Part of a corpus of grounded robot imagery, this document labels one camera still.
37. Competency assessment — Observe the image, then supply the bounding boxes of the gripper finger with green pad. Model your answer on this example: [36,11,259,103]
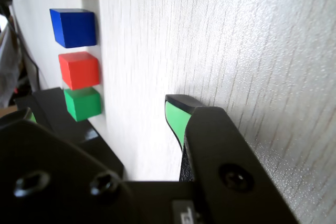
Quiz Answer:
[164,94,300,224]
[0,107,141,224]

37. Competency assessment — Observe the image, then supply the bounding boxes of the green wooden cube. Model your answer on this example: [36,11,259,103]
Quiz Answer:
[63,87,102,122]

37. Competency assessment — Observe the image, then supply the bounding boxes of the thick black power cable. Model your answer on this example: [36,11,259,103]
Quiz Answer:
[4,11,42,91]

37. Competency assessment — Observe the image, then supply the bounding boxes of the red wooden cube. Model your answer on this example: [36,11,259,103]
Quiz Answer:
[58,51,100,91]

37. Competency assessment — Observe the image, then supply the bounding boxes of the black box lid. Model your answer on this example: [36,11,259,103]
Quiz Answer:
[31,87,125,182]

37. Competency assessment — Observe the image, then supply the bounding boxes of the blue wooden cube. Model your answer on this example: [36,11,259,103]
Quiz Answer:
[49,8,97,49]

